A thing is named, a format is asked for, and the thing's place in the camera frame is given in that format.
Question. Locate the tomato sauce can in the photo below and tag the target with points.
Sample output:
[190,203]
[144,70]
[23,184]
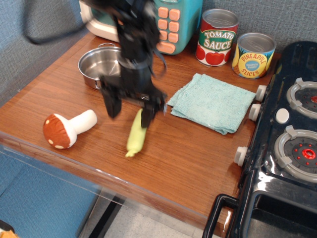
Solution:
[217,32]

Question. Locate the pineapple slices can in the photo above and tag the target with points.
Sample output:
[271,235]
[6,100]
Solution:
[253,55]

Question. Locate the white stove knob bottom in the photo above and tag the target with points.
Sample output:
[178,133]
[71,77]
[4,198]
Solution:
[240,155]

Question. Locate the orange object at corner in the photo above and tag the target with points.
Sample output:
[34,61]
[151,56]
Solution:
[7,231]

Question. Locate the white stove knob middle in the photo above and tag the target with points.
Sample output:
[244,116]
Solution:
[254,112]

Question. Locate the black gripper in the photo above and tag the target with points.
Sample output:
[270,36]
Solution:
[134,84]

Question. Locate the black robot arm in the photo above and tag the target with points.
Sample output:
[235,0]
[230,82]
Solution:
[138,36]

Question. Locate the black toy stove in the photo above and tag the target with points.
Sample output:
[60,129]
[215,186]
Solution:
[278,184]

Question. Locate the spoon with green handle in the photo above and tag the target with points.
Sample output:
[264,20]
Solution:
[137,136]

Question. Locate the teal toy microwave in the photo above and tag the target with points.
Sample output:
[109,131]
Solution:
[177,21]

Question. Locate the small steel pot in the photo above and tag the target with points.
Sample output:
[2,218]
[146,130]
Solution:
[101,61]

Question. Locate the light blue folded cloth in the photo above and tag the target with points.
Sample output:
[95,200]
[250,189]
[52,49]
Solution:
[212,103]

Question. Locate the white stove knob top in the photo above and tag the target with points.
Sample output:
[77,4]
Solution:
[260,93]

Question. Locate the white round stove button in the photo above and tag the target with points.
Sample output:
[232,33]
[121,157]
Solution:
[282,116]

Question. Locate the white stove knob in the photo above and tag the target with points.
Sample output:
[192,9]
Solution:
[240,155]
[260,93]
[254,112]

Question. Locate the plush brown mushroom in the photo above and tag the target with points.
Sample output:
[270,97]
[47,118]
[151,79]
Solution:
[61,133]

